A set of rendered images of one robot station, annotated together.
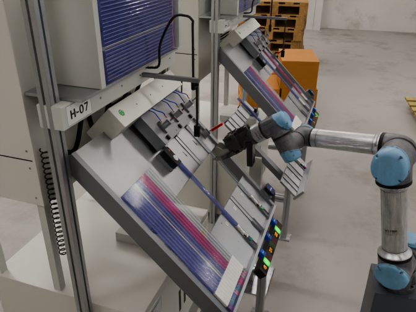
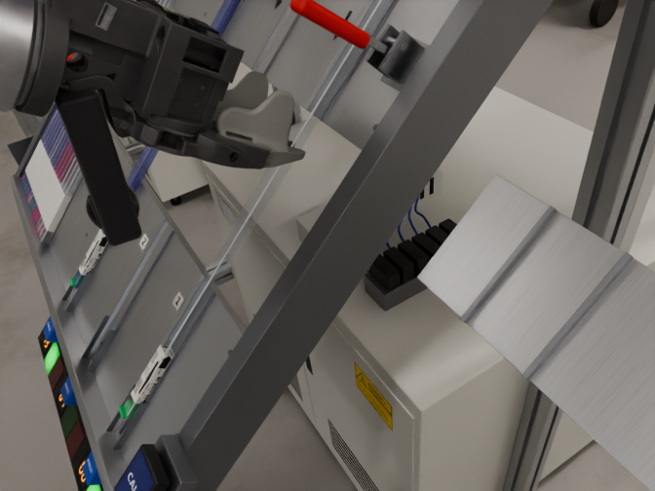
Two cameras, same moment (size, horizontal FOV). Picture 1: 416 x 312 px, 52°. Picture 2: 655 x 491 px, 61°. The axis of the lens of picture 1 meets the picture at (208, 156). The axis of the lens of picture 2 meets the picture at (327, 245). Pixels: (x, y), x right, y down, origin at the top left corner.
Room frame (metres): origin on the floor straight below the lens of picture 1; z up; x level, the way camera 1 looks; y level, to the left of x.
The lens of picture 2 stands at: (1.91, -0.31, 1.21)
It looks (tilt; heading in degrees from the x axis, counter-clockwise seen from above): 41 degrees down; 134
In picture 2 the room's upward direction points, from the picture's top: 7 degrees counter-clockwise
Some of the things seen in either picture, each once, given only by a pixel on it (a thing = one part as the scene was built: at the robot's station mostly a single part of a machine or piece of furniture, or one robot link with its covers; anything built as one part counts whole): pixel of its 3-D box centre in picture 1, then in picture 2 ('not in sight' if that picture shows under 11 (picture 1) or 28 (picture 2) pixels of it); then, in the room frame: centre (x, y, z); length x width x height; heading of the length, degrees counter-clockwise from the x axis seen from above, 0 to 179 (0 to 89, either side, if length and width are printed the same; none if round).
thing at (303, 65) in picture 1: (274, 80); not in sight; (4.73, -0.75, 0.36); 1.27 x 0.98 x 0.71; 167
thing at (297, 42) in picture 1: (273, 30); not in sight; (6.86, -1.01, 0.51); 1.43 x 0.99 x 1.01; 167
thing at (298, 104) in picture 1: (241, 119); not in sight; (2.83, -0.24, 0.65); 1.01 x 0.73 x 1.29; 71
